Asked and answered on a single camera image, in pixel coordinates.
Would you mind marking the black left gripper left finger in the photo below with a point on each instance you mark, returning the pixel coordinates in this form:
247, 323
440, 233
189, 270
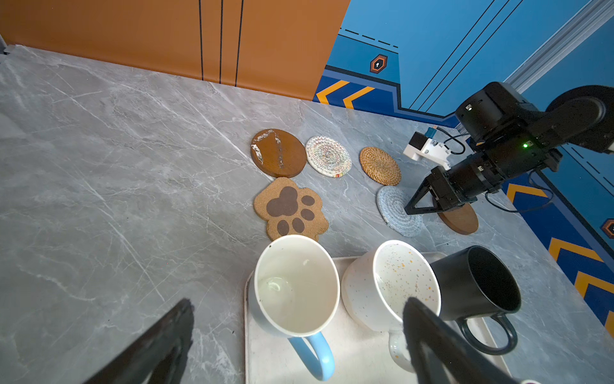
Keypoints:
160, 355

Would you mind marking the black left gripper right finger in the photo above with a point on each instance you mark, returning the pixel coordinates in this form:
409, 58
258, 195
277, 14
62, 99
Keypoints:
440, 355

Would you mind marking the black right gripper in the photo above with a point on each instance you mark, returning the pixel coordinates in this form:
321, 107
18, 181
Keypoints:
445, 190

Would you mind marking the light blue woven coaster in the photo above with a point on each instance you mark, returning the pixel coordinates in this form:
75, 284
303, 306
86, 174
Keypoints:
391, 202

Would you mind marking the woven rattan round coaster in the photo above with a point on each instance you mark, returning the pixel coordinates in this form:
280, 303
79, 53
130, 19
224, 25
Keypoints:
380, 166

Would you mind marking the plain brown wooden round coaster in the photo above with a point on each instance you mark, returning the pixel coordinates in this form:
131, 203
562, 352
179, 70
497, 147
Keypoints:
462, 220

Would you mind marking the white multicolour rope coaster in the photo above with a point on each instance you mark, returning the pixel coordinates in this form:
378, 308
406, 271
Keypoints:
328, 157

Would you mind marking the cork paw print coaster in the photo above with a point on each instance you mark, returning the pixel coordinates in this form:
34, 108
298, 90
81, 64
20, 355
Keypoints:
291, 210

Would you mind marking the scratched brown wooden round coaster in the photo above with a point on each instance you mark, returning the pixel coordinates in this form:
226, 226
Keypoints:
278, 153

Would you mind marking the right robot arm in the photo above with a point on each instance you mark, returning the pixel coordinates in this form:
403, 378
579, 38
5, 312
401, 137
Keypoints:
510, 137

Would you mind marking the black mug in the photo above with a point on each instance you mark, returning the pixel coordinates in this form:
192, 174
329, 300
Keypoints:
474, 283

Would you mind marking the white speckled mug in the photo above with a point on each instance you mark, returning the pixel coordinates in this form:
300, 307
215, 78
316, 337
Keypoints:
377, 285

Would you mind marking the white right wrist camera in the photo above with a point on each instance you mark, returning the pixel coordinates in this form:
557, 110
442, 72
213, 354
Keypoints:
423, 145

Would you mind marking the white mug blue handle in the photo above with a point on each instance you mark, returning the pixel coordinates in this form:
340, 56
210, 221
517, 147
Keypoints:
294, 294

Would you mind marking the aluminium corner post right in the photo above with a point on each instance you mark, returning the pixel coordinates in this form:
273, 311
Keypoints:
590, 18

